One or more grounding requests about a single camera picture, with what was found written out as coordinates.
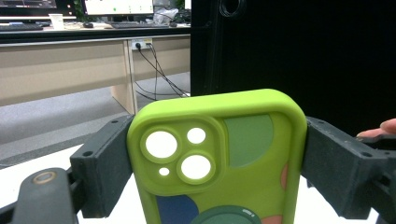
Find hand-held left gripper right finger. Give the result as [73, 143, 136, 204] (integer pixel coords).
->
[301, 116, 396, 224]

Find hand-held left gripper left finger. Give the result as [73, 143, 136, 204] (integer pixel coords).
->
[69, 114, 135, 219]

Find green cartoon phone case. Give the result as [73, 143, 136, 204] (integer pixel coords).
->
[126, 88, 308, 224]

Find beige office desk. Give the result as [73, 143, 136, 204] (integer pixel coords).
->
[0, 26, 191, 116]

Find white power socket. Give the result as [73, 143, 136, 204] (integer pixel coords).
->
[131, 37, 154, 51]

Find black keyboard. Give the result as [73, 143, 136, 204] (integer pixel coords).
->
[110, 21, 171, 30]
[0, 22, 44, 33]

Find white paper cup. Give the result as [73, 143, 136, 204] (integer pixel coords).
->
[49, 13, 65, 31]

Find bright computer monitor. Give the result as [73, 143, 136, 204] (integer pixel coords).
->
[83, 0, 155, 16]

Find clear plastic bag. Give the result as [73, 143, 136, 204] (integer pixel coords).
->
[153, 7, 180, 26]

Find dark computer monitor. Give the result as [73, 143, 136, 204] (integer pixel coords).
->
[0, 0, 59, 10]

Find black cables under desk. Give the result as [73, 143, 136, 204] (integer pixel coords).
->
[134, 43, 191, 102]

